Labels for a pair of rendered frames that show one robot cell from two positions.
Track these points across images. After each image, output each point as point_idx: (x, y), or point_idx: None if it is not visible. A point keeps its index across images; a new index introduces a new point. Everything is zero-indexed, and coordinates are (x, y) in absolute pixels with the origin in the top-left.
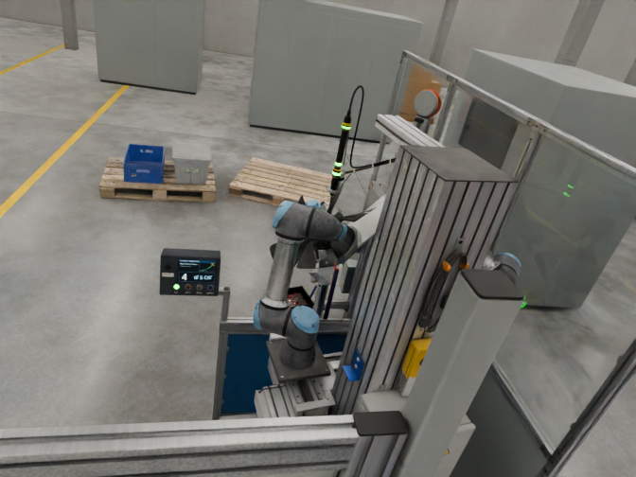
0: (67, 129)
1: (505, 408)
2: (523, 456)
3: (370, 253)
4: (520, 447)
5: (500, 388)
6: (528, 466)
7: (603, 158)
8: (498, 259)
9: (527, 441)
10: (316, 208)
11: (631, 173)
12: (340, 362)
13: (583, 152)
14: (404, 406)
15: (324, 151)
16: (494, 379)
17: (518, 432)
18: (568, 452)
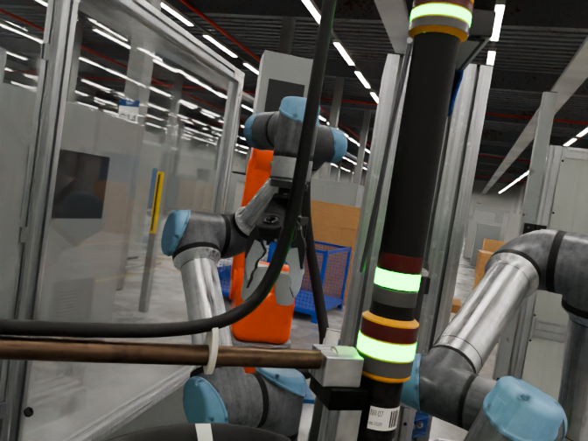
0: None
1: (150, 420)
2: (178, 416)
3: (465, 226)
4: (172, 417)
5: (137, 417)
6: (183, 414)
7: (178, 28)
8: (210, 219)
9: (178, 399)
10: (558, 230)
11: (200, 44)
12: (429, 437)
13: (158, 21)
14: (549, 143)
15: None
16: (127, 424)
17: (168, 411)
18: None
